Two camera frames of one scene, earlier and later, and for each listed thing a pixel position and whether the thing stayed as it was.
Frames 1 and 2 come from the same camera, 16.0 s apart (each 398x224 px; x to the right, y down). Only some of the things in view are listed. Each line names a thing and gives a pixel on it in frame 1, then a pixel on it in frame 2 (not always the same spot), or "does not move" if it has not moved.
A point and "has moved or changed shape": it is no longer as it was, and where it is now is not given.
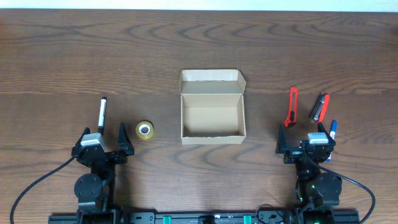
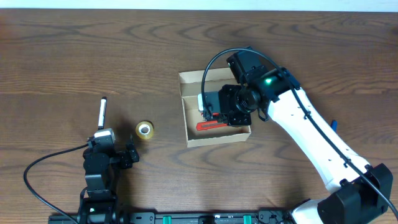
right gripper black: [302, 154] to [237, 119]
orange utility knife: [291, 119] has moved or changed shape
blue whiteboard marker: [333, 132] does not move
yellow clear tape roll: [144, 130] does not move
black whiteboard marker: [102, 114] does not move
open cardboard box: [212, 107] does not move
